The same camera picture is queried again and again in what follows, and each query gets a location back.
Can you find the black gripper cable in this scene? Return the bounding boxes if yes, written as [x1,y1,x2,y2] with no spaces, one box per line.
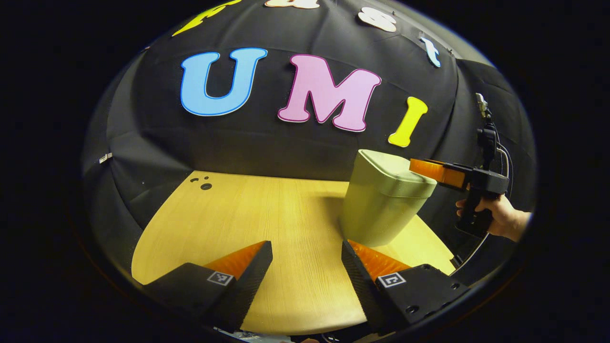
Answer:
[450,114,514,277]

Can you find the wooden desktop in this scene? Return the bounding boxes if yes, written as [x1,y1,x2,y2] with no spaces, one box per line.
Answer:
[131,171,456,335]

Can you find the pale green desktop garbage bin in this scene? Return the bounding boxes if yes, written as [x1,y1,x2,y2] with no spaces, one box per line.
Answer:
[339,149,437,247]

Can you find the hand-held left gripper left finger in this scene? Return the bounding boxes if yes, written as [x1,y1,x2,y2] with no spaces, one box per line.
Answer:
[142,241,274,334]

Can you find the black backdrop cloth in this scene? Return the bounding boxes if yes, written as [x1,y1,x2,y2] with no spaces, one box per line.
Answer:
[81,0,537,286]

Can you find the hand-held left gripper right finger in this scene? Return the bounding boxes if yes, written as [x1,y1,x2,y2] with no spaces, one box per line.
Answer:
[341,241,482,336]

